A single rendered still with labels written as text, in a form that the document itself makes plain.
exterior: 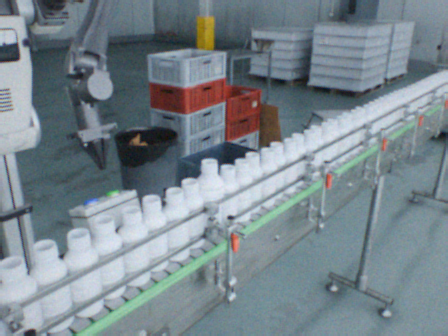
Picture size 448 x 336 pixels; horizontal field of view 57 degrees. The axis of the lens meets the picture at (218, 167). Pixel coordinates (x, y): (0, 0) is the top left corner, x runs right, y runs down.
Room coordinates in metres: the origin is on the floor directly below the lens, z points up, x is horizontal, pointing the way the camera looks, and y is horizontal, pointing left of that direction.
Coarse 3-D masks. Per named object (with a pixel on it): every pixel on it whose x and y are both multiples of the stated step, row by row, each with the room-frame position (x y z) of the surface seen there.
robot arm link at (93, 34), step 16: (96, 0) 0.95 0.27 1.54; (112, 0) 0.96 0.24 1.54; (96, 16) 0.95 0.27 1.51; (112, 16) 0.97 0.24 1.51; (80, 32) 0.96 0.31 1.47; (96, 32) 0.95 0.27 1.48; (80, 48) 0.93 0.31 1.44; (96, 48) 0.95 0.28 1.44; (80, 64) 0.94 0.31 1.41; (96, 64) 0.96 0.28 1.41
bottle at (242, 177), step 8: (240, 160) 0.99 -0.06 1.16; (240, 168) 0.96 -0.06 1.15; (248, 168) 0.97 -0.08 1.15; (240, 176) 0.96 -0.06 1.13; (248, 176) 0.96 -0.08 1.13; (240, 184) 0.95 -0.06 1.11; (248, 192) 0.95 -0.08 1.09; (240, 200) 0.95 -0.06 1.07; (248, 200) 0.96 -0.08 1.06; (240, 208) 0.95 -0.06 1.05; (248, 216) 0.96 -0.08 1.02
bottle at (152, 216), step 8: (144, 200) 0.76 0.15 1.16; (152, 200) 0.77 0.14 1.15; (144, 208) 0.75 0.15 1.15; (152, 208) 0.74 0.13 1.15; (160, 208) 0.75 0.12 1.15; (144, 216) 0.74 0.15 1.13; (152, 216) 0.74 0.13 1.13; (160, 216) 0.75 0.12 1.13; (144, 224) 0.73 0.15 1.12; (152, 224) 0.73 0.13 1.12; (160, 224) 0.74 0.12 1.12; (152, 232) 0.73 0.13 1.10; (152, 240) 0.73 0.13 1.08; (160, 240) 0.74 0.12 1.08; (152, 248) 0.73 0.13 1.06; (160, 248) 0.73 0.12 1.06; (152, 256) 0.73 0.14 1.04; (160, 256) 0.73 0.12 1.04; (152, 272) 0.73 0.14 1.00
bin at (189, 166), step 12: (216, 144) 1.72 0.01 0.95; (228, 144) 1.76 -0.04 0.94; (192, 156) 1.60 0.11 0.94; (204, 156) 1.66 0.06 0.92; (216, 156) 1.72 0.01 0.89; (228, 156) 1.76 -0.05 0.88; (240, 156) 1.72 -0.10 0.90; (180, 168) 1.53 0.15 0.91; (192, 168) 1.49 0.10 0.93; (180, 180) 1.53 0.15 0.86
